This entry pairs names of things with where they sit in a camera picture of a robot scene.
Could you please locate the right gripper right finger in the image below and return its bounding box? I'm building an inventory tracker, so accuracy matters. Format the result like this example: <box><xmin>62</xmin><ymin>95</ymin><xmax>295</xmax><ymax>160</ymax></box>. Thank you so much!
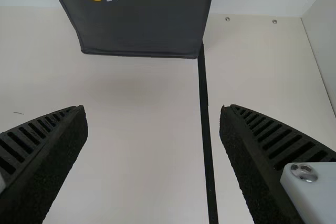
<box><xmin>219</xmin><ymin>104</ymin><xmax>336</xmax><ymax>224</ymax></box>

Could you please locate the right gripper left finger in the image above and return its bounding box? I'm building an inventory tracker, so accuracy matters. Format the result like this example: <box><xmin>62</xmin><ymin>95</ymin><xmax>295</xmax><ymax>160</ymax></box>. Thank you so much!
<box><xmin>0</xmin><ymin>104</ymin><xmax>89</xmax><ymax>224</ymax></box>

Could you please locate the black strip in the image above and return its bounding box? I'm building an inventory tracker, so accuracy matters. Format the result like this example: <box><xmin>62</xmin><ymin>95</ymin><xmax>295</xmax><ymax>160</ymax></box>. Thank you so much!
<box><xmin>197</xmin><ymin>41</ymin><xmax>219</xmax><ymax>224</ymax></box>

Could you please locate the dark grey bag with straps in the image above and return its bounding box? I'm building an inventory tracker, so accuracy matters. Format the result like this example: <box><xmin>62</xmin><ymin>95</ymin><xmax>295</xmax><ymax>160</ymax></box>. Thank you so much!
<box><xmin>43</xmin><ymin>0</ymin><xmax>218</xmax><ymax>60</ymax></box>

